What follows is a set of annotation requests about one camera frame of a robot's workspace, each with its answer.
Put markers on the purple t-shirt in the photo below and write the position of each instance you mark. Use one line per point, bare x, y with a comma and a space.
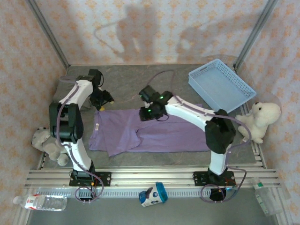
164, 136

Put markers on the grey garment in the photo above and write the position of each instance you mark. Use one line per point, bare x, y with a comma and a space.
60, 90

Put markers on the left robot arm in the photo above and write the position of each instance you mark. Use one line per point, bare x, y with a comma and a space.
75, 93

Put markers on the white plush toy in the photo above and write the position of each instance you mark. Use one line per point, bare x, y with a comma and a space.
260, 119

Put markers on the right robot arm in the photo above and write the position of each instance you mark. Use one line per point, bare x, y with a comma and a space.
187, 112

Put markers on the grey plush toy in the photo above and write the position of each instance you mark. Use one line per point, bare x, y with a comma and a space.
47, 145

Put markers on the aluminium rail frame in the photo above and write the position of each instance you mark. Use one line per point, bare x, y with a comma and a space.
145, 174

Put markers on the aluminium frame post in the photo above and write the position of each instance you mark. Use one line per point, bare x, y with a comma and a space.
49, 37
255, 32

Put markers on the clear water bottle red label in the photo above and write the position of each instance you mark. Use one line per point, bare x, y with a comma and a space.
42, 202

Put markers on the clear bottle green label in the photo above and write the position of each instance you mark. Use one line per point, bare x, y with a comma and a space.
267, 201

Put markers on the light blue plastic basket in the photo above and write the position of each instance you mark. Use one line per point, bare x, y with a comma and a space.
220, 84

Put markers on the paper cup with blue lid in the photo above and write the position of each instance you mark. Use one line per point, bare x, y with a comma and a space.
153, 194

